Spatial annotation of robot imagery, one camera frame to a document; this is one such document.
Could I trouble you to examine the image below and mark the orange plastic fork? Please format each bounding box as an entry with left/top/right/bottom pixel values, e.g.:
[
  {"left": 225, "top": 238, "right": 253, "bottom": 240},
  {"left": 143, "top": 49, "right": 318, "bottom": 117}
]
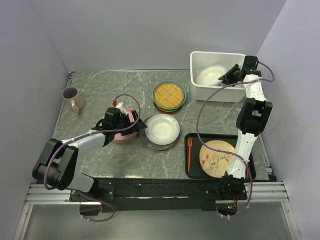
[{"left": 187, "top": 137, "right": 193, "bottom": 172}]

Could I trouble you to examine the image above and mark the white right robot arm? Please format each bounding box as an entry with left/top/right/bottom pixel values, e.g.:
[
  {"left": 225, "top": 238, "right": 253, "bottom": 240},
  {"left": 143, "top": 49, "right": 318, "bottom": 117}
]
[{"left": 218, "top": 55, "right": 273, "bottom": 199}]

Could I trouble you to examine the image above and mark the stack of coloured plates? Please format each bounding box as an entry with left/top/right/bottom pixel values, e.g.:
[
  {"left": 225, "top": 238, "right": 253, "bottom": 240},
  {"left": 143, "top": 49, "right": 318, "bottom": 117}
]
[{"left": 153, "top": 102, "right": 182, "bottom": 114}]

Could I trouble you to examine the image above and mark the beige bird plate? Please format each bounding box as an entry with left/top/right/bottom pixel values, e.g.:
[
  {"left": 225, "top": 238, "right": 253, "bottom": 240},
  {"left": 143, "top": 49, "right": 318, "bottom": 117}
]
[{"left": 199, "top": 140, "right": 235, "bottom": 178}]

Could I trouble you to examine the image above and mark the pink mug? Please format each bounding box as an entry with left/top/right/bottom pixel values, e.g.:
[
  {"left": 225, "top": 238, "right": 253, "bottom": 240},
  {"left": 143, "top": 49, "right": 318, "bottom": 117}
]
[{"left": 61, "top": 86, "right": 85, "bottom": 114}]

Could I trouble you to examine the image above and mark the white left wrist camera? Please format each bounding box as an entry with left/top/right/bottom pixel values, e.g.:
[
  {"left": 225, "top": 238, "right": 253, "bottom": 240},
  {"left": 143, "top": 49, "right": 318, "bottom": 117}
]
[{"left": 112, "top": 100, "right": 128, "bottom": 115}]

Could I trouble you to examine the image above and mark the blue plate with bamboo mat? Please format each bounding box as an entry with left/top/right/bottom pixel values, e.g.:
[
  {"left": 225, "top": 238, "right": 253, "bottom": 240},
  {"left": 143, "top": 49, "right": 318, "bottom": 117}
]
[{"left": 152, "top": 80, "right": 187, "bottom": 110}]

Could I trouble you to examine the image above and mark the white scalloped plate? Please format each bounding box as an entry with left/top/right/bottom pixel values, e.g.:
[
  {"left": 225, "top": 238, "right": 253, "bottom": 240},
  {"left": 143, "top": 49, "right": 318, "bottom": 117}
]
[{"left": 194, "top": 65, "right": 228, "bottom": 86}]

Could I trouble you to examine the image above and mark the pink plate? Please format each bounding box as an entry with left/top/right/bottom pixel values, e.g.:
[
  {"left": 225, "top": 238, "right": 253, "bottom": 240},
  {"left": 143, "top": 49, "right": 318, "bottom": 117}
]
[{"left": 112, "top": 107, "right": 138, "bottom": 143}]

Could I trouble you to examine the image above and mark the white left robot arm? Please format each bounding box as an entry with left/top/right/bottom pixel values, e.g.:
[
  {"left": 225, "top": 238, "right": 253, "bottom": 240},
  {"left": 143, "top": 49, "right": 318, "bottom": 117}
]
[{"left": 32, "top": 107, "right": 147, "bottom": 201}]

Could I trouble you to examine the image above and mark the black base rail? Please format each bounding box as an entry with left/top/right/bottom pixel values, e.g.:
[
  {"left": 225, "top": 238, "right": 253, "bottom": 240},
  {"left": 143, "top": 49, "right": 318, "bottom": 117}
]
[{"left": 67, "top": 174, "right": 248, "bottom": 213}]

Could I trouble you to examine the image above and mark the white plastic bin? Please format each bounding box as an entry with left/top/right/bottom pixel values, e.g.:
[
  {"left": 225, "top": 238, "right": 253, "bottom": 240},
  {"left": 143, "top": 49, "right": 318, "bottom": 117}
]
[{"left": 190, "top": 51, "right": 246, "bottom": 103}]

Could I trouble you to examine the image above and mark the black tray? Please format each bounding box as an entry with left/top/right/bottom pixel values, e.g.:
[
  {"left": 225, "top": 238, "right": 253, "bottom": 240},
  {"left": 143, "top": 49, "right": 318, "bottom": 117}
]
[{"left": 184, "top": 132, "right": 257, "bottom": 180}]

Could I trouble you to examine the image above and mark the grey reindeer plate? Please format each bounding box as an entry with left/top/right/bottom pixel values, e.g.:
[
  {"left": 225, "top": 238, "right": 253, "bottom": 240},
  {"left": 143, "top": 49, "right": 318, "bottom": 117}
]
[{"left": 138, "top": 130, "right": 179, "bottom": 151}]

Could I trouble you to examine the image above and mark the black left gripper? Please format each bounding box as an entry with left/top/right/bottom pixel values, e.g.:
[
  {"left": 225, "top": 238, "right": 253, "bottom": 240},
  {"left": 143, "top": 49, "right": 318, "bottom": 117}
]
[{"left": 113, "top": 110, "right": 147, "bottom": 136}]

